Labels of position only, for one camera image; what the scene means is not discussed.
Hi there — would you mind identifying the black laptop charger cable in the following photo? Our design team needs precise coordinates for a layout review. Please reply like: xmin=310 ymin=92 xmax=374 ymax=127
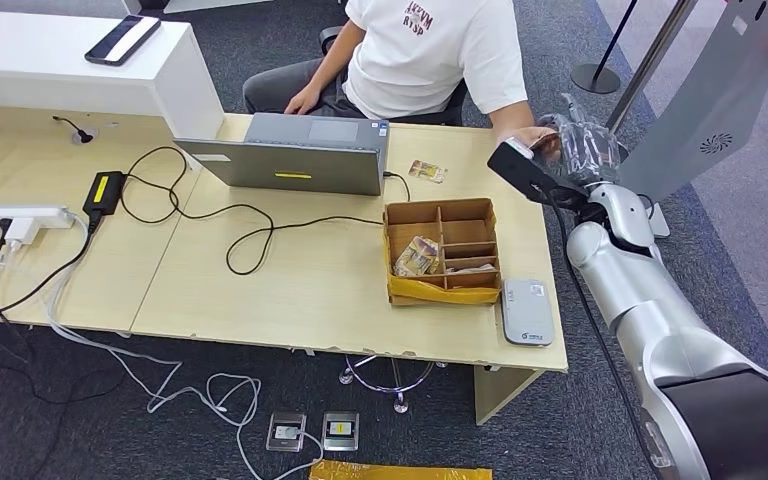
xmin=119 ymin=146 xmax=412 ymax=278

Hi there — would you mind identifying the white power strip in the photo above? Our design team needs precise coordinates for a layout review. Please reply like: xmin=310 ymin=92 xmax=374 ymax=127
xmin=0 ymin=205 xmax=77 ymax=233

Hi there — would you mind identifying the chrome stool base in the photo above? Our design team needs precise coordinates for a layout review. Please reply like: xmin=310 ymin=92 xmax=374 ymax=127
xmin=338 ymin=355 xmax=438 ymax=415

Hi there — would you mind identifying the steel floor socket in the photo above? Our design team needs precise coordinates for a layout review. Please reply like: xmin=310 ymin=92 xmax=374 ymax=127
xmin=265 ymin=411 xmax=308 ymax=454
xmin=321 ymin=411 xmax=361 ymax=453

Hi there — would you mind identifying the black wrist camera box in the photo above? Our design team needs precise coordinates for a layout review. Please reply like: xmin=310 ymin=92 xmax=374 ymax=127
xmin=487 ymin=137 xmax=591 ymax=215

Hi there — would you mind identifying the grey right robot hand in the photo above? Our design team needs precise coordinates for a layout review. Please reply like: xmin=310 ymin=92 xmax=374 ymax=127
xmin=537 ymin=92 xmax=624 ymax=189

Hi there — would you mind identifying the wooden desk side panel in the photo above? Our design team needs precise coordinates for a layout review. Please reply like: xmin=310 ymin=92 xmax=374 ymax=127
xmin=473 ymin=366 xmax=548 ymax=427

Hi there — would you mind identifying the black smartphone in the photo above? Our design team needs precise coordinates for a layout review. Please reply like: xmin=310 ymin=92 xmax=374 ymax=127
xmin=83 ymin=15 xmax=161 ymax=68

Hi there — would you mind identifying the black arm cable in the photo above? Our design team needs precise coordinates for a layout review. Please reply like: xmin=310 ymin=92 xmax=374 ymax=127
xmin=542 ymin=195 xmax=664 ymax=480

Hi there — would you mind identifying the thin black cable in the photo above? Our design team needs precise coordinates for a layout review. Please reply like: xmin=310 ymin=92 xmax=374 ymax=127
xmin=0 ymin=218 xmax=127 ymax=407

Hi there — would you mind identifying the white power strip cable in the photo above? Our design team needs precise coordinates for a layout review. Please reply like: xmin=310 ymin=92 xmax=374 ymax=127
xmin=46 ymin=211 xmax=326 ymax=480

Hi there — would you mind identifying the person's left hand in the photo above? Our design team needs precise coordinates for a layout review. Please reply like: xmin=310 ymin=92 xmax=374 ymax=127
xmin=504 ymin=125 xmax=563 ymax=164

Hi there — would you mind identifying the white card pile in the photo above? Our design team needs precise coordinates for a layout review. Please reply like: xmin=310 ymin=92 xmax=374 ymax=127
xmin=445 ymin=262 xmax=498 ymax=276

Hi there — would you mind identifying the person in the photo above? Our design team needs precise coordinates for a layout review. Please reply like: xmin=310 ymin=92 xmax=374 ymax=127
xmin=242 ymin=0 xmax=561 ymax=164

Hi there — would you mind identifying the printed room key card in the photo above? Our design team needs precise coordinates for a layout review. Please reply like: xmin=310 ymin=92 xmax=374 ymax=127
xmin=407 ymin=159 xmax=449 ymax=185

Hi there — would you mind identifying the black office chair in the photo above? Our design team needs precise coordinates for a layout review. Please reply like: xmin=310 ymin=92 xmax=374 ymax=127
xmin=318 ymin=25 xmax=471 ymax=127

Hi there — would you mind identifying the chrome stanchion post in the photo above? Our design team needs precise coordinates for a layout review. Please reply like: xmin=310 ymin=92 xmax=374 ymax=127
xmin=605 ymin=0 xmax=699 ymax=134

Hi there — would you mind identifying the short black cable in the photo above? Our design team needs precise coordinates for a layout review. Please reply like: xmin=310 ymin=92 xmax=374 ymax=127
xmin=52 ymin=115 xmax=96 ymax=143

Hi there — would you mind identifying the person's right hand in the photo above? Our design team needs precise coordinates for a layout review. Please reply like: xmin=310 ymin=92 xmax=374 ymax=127
xmin=283 ymin=82 xmax=324 ymax=117

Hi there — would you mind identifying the grey card reader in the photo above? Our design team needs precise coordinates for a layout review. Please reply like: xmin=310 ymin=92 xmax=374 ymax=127
xmin=500 ymin=278 xmax=556 ymax=348

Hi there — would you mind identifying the white charger plug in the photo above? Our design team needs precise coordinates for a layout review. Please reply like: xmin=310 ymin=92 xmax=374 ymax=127
xmin=3 ymin=217 xmax=41 ymax=252

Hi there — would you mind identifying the black mains cable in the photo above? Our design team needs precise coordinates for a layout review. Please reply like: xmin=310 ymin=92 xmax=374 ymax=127
xmin=0 ymin=211 xmax=103 ymax=326

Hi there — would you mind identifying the white raised counter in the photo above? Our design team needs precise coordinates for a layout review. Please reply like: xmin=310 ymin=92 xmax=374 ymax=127
xmin=0 ymin=10 xmax=226 ymax=142

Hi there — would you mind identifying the black power adapter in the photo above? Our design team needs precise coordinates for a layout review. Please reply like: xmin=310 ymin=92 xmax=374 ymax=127
xmin=83 ymin=171 xmax=128 ymax=219

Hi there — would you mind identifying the grey kiosk stand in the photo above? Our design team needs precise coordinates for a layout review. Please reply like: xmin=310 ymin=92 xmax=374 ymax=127
xmin=615 ymin=0 xmax=768 ymax=239

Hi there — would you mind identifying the black stanchion post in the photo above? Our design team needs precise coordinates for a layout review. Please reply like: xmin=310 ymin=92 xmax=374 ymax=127
xmin=568 ymin=0 xmax=639 ymax=95

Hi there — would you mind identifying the cardboard divider box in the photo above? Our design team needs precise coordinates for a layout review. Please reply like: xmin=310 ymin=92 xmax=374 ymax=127
xmin=383 ymin=197 xmax=503 ymax=307

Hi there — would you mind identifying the grey laptop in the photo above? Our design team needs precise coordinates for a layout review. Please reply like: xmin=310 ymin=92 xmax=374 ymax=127
xmin=173 ymin=112 xmax=391 ymax=198

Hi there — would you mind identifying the yellow floor tape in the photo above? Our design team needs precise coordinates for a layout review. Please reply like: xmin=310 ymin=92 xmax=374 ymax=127
xmin=309 ymin=460 xmax=494 ymax=480

